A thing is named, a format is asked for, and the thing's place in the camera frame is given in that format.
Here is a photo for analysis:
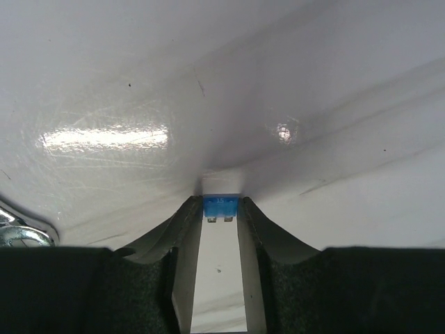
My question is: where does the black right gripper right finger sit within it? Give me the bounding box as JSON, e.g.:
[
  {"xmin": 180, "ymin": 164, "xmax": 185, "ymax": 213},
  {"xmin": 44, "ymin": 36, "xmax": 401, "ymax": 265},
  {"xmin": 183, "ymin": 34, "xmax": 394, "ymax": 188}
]
[{"xmin": 237, "ymin": 198, "xmax": 444, "ymax": 333}]

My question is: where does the aluminium front rail base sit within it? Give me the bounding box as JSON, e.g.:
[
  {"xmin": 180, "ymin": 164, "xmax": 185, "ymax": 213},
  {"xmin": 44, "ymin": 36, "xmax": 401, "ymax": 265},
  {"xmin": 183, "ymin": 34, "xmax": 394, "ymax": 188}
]
[{"xmin": 1, "ymin": 200, "xmax": 60, "ymax": 247}]

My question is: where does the blue blade fuse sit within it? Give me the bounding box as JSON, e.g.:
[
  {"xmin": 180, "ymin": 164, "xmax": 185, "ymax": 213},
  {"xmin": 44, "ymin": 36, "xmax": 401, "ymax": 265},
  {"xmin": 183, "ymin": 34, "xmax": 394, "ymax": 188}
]
[{"xmin": 203, "ymin": 194, "xmax": 239, "ymax": 223}]

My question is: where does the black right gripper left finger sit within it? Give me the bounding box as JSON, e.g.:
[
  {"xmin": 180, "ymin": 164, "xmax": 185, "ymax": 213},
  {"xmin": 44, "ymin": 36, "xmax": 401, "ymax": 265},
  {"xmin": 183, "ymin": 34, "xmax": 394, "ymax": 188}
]
[{"xmin": 1, "ymin": 196, "xmax": 202, "ymax": 333}]

